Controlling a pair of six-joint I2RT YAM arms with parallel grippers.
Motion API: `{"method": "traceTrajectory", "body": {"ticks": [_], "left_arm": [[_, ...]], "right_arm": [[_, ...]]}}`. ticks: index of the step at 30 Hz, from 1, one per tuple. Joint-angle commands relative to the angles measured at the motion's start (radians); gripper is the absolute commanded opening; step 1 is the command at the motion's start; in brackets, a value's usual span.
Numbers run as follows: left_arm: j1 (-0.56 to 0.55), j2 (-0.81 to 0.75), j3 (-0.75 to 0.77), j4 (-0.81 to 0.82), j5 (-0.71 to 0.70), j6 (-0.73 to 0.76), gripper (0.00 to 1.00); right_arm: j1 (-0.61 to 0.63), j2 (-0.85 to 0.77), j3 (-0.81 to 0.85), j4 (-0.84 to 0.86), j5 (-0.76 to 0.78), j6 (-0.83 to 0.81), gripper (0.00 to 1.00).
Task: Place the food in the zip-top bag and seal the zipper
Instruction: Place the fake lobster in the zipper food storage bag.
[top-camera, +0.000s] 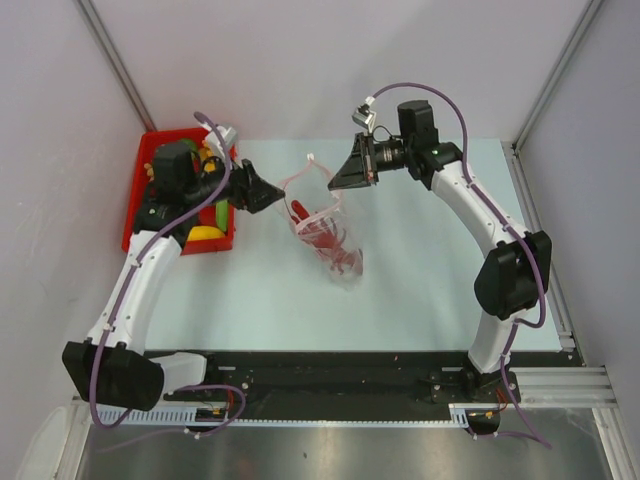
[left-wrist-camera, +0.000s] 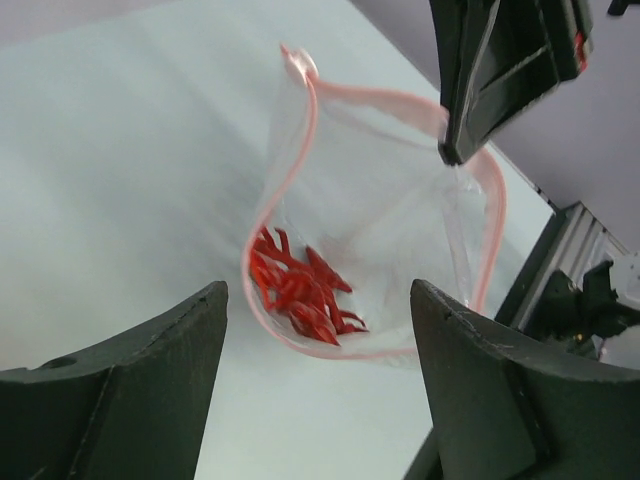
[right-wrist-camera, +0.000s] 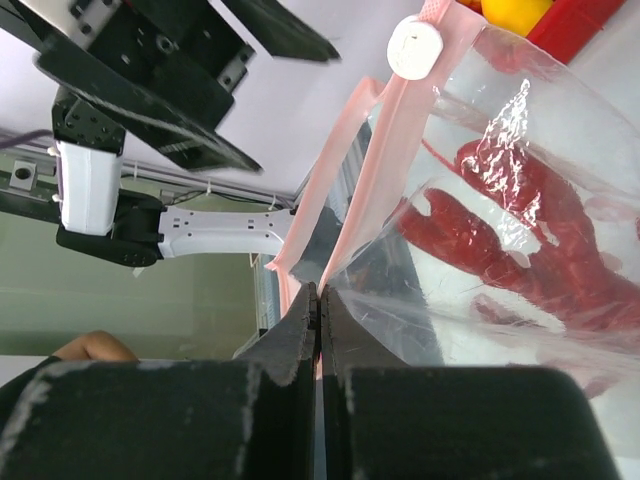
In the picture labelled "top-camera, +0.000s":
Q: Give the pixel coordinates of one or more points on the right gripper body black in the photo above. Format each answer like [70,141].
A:
[386,156]

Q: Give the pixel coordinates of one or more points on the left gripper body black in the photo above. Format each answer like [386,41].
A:
[233,190]

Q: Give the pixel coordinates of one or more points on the green toy vegetable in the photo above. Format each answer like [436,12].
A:
[222,216]

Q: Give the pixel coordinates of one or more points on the clear zip top bag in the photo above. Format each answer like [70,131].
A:
[309,186]

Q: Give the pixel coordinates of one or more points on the red toy lobster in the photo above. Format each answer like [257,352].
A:
[326,232]

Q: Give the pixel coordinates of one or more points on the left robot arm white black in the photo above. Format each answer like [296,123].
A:
[109,367]

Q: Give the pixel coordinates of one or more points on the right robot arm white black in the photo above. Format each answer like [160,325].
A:
[513,279]

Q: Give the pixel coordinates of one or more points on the yellow toy banana bunch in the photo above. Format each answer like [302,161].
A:
[209,162]

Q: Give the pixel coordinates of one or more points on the green yellow toy mango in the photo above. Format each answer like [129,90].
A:
[191,144]

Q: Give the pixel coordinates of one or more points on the yellow green toy grapes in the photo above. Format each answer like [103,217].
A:
[149,171]

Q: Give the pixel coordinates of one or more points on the red plastic bin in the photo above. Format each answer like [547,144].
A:
[149,142]

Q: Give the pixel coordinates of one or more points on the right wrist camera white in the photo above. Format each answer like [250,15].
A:
[364,116]

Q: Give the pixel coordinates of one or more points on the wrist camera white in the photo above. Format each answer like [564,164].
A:
[364,116]
[225,140]

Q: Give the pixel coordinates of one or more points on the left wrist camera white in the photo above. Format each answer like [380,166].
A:
[225,140]

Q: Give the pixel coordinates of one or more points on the right aluminium corner post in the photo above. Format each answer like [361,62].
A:
[552,81]

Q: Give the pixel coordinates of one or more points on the aluminium corner post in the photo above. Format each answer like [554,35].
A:
[552,81]
[108,48]

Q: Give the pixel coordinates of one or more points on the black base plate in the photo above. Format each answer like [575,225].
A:
[325,408]

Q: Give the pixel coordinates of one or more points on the left aluminium corner post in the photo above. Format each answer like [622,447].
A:
[108,48]

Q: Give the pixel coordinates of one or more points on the white cable duct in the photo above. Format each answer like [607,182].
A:
[201,416]

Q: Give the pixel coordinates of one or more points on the aluminium rail frame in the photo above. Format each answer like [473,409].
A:
[534,386]

